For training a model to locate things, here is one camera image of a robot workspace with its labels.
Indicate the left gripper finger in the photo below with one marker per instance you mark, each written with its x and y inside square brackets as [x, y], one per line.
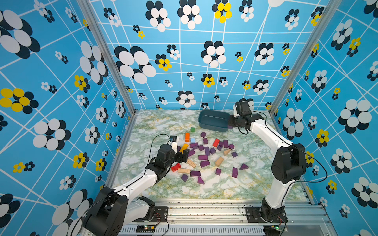
[181, 157]
[183, 148]

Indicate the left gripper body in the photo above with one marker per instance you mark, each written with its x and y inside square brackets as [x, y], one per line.
[168, 164]

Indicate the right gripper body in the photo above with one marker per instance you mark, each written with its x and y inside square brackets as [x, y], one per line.
[234, 121]

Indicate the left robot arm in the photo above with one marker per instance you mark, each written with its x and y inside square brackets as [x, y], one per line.
[116, 207]

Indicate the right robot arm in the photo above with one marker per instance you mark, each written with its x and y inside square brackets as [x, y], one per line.
[287, 167]

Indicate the teal storage bin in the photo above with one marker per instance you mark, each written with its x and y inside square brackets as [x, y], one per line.
[214, 120]

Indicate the yellow brick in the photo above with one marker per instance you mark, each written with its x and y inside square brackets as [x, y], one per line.
[184, 146]

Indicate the red arch block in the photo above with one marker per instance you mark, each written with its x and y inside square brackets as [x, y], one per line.
[176, 167]

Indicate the natural wood brick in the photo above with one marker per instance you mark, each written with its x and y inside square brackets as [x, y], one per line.
[219, 161]
[191, 163]
[184, 171]

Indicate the orange brick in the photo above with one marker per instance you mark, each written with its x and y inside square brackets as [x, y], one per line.
[187, 137]

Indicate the purple triangle block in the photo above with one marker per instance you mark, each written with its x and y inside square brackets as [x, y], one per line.
[200, 181]
[244, 167]

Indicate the red brick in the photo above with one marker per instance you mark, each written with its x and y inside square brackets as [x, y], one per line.
[216, 143]

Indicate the natural wood wedge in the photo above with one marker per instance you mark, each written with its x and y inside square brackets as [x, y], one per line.
[226, 152]

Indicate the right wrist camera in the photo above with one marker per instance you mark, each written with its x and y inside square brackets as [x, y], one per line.
[243, 108]

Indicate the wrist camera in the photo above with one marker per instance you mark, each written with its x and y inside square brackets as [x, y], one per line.
[173, 142]
[243, 108]

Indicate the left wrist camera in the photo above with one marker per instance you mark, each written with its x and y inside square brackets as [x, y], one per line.
[173, 142]

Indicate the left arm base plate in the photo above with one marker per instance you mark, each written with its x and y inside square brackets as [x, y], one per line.
[158, 214]

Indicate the aluminium rail frame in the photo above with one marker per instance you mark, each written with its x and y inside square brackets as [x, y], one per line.
[196, 217]

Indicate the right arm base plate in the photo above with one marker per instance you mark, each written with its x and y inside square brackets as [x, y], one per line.
[265, 215]

